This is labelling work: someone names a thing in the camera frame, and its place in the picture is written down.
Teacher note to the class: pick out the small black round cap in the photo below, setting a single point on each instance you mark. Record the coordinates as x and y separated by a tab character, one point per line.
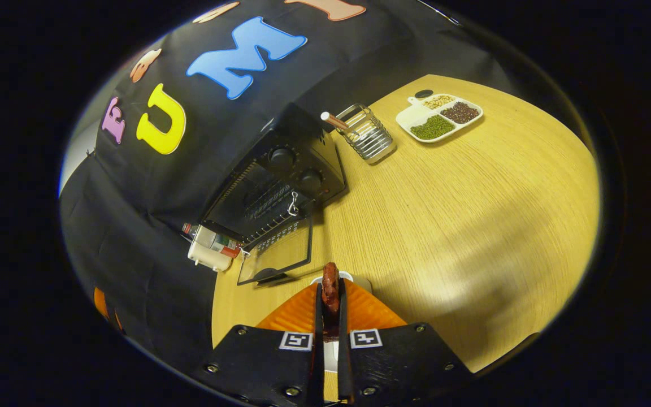
424	94

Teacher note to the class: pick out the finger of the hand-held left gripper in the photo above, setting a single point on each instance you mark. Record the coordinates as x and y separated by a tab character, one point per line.
108	311

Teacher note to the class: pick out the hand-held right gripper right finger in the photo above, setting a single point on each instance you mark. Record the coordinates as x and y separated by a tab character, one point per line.
342	322

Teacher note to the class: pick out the clear plastic bottle red label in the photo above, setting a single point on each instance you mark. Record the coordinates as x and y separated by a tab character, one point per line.
215	240

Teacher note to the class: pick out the white divided dish of beans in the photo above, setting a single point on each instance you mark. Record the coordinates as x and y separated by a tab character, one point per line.
433	121

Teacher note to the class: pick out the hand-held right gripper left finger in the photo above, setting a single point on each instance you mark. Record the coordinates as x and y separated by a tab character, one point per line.
319	316

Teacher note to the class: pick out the small white plate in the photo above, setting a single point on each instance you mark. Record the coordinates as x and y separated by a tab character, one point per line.
331	356

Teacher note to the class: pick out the red meat slice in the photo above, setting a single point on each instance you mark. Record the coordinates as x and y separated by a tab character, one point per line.
330	288

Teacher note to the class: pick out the black electric oven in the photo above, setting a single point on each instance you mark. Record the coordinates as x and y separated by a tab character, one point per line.
303	164

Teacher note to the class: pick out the black backdrop cloth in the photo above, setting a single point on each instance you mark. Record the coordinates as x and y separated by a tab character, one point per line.
150	237

